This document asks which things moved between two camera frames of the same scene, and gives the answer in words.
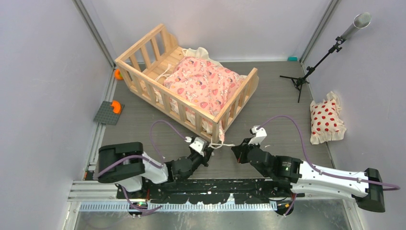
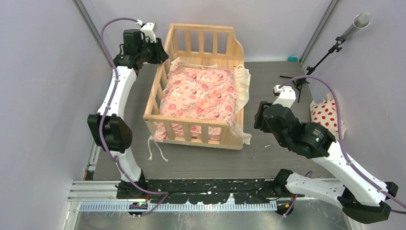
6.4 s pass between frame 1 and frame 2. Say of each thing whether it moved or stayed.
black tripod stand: stayed
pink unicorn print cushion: moved
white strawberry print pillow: stayed
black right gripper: moved
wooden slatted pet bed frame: moved
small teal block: stayed
